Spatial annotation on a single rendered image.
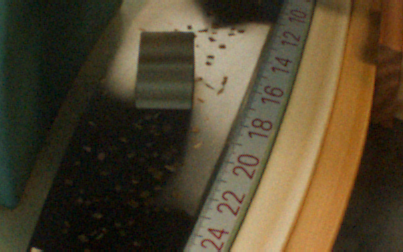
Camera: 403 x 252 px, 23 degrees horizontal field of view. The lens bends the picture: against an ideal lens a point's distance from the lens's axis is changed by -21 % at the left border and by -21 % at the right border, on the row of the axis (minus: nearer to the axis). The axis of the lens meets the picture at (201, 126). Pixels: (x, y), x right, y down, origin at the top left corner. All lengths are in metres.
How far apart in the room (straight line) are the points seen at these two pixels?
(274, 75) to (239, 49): 0.25
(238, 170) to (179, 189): 0.21
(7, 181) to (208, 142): 0.15
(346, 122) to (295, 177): 0.05
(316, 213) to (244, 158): 0.04
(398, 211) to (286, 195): 0.09
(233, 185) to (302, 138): 0.04
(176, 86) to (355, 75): 0.19
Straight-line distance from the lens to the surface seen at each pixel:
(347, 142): 0.48
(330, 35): 0.52
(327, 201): 0.46
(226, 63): 0.72
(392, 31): 0.53
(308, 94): 0.48
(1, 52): 0.54
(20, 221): 0.63
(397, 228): 0.50
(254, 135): 0.45
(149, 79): 0.68
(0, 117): 0.57
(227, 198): 0.43
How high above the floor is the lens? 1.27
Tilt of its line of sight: 44 degrees down
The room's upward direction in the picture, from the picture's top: 4 degrees clockwise
